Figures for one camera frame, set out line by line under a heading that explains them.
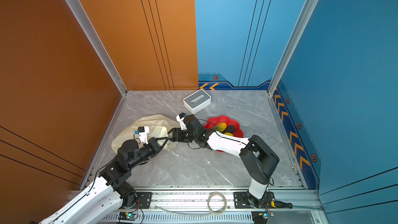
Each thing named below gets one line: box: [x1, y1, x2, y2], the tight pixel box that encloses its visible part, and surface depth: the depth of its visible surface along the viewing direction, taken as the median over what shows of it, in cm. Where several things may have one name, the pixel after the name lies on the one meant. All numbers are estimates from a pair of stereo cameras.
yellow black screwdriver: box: [270, 200, 293, 209], surface depth 72 cm
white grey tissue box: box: [182, 89, 212, 115], surface depth 111 cm
